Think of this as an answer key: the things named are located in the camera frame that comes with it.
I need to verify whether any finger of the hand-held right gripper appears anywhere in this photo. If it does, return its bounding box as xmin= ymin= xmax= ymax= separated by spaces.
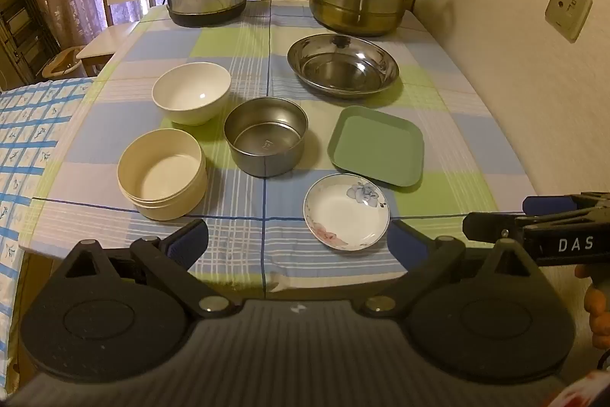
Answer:
xmin=462 ymin=211 xmax=541 ymax=248
xmin=522 ymin=192 xmax=610 ymax=218

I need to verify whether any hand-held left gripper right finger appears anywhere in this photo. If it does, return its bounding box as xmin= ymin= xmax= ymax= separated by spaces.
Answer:
xmin=353 ymin=220 xmax=544 ymax=319

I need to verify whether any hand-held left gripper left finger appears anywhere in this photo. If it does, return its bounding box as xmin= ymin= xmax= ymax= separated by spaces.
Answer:
xmin=64 ymin=219 xmax=241 ymax=319

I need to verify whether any small floral plate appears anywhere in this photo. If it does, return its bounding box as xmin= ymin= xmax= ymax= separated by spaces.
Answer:
xmin=303 ymin=173 xmax=391 ymax=252

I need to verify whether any cream ribbed bowl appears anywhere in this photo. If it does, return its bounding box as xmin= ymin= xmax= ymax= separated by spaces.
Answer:
xmin=117 ymin=128 xmax=209 ymax=221

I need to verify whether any green square plate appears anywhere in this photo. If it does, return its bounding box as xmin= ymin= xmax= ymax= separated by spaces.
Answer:
xmin=327 ymin=105 xmax=425 ymax=188

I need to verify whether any stainless steel bowl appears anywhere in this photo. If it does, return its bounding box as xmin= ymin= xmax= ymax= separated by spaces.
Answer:
xmin=223 ymin=97 xmax=309 ymax=178

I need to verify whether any white ceramic bowl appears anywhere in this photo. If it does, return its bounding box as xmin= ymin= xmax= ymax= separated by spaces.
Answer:
xmin=151 ymin=62 xmax=232 ymax=126

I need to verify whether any large stainless steel plate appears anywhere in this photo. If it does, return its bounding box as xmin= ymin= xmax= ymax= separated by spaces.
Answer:
xmin=287 ymin=32 xmax=400 ymax=99

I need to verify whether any person's right hand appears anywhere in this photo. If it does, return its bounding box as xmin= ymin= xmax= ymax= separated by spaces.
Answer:
xmin=574 ymin=263 xmax=610 ymax=348

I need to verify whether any plaid tablecloth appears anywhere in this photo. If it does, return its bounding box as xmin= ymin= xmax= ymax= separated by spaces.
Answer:
xmin=19 ymin=0 xmax=537 ymax=293

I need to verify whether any red white patterned cloth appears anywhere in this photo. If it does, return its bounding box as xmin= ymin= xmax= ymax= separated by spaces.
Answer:
xmin=543 ymin=371 xmax=610 ymax=407

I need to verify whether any blue checked cloth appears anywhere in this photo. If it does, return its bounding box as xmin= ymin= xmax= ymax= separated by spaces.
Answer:
xmin=0 ymin=77 xmax=96 ymax=389

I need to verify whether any beige floor basket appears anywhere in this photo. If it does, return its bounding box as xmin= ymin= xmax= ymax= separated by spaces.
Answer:
xmin=42 ymin=46 xmax=84 ymax=80

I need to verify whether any dark shelf rack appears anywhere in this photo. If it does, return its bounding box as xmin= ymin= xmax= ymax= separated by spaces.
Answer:
xmin=0 ymin=0 xmax=63 ymax=90

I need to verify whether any beige wall outlet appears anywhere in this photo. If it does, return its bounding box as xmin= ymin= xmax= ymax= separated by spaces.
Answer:
xmin=544 ymin=0 xmax=593 ymax=44

